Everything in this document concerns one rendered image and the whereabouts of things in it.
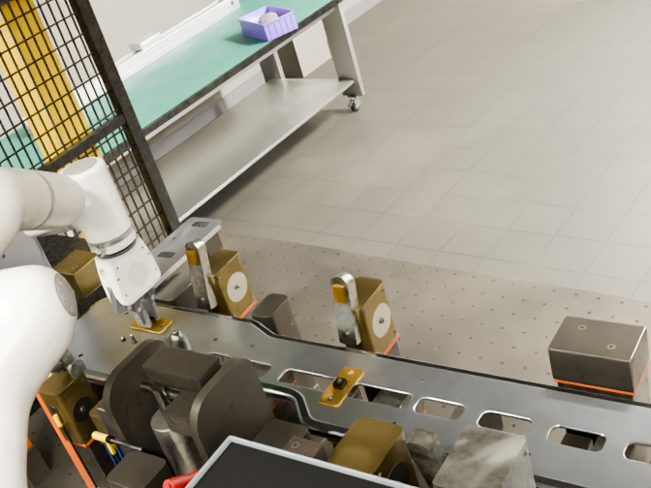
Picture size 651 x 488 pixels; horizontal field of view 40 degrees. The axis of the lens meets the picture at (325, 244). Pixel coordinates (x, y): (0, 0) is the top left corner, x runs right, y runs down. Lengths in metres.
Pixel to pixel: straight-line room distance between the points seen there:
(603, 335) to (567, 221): 2.23
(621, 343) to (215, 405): 0.57
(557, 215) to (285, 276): 1.58
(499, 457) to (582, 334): 0.34
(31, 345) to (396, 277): 1.21
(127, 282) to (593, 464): 0.86
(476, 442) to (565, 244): 2.37
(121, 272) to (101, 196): 0.15
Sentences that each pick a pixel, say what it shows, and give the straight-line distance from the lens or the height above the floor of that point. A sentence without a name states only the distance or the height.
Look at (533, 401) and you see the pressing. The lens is 1.31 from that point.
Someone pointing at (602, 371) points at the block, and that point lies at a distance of 1.33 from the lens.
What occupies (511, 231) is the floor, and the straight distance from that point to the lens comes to 3.56.
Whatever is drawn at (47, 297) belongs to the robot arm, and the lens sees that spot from 1.13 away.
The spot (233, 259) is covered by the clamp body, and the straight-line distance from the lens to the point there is 1.75.
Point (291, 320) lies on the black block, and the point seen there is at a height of 0.95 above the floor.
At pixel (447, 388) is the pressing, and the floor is 1.00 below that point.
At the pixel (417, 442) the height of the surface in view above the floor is 1.11.
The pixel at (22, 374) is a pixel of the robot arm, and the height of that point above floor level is 1.32.
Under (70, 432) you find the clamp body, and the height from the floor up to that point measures 0.96.
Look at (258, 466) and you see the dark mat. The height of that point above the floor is 1.16.
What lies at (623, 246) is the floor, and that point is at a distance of 3.38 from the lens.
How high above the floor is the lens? 1.88
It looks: 30 degrees down
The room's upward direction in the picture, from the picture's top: 18 degrees counter-clockwise
